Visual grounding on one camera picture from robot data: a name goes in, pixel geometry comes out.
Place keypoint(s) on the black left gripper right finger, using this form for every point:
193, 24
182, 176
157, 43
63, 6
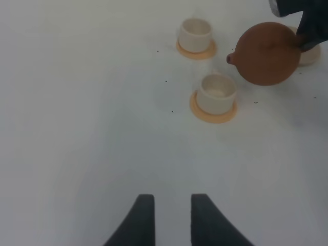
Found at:
210, 227

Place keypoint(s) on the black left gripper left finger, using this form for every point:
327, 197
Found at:
138, 227

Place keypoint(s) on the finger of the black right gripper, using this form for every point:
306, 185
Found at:
312, 29

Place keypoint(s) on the brown clay teapot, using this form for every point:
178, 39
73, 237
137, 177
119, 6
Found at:
266, 54

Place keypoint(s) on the beige round teapot coaster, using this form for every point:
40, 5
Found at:
310, 57

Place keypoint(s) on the far orange saucer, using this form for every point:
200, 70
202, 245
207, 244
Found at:
210, 52

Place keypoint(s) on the orange saucer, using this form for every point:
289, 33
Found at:
210, 118
210, 52

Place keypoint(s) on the near orange saucer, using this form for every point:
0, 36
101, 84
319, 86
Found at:
210, 118

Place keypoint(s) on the near white teacup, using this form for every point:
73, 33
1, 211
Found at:
216, 94

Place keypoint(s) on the white teacup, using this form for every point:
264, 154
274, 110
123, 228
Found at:
216, 94
195, 35

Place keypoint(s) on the far white teacup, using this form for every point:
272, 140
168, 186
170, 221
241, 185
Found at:
195, 35

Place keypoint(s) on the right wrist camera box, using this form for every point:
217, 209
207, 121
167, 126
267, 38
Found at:
283, 8

